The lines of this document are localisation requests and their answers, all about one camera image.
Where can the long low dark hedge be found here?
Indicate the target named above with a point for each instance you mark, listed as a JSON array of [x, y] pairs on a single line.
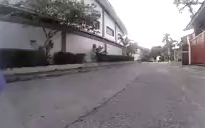
[[116, 58]]

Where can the small shrub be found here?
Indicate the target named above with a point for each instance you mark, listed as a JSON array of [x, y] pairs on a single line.
[[97, 51]]

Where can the red fence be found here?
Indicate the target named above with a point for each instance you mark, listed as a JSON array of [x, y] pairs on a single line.
[[203, 50]]

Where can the grey concrete road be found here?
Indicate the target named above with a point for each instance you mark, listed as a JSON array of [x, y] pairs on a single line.
[[130, 100]]

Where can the building with dark roof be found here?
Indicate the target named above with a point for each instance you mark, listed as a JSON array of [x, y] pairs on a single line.
[[203, 20]]

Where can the palm tree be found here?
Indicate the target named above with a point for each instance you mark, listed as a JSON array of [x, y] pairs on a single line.
[[167, 41], [126, 43]]

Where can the distant trees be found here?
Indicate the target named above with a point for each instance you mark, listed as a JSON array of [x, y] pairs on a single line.
[[153, 53]]

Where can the dark trimmed hedge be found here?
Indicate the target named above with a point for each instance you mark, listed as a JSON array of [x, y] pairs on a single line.
[[16, 58], [68, 58]]

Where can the leafy tree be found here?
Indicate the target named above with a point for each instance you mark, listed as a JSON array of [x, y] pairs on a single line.
[[56, 13]]

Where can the white building with wall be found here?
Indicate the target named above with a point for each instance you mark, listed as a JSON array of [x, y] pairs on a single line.
[[83, 43]]

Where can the raised concrete kerb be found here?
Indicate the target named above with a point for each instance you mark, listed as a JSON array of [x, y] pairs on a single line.
[[40, 69]]

